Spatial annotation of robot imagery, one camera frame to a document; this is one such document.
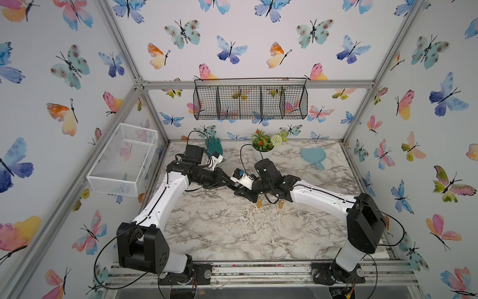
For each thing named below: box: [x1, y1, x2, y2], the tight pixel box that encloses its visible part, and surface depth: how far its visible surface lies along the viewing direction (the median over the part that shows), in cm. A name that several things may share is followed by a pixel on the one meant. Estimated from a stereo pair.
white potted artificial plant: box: [251, 128, 289, 160], surface depth 102 cm
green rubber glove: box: [204, 135, 224, 156], surface depth 120 cm
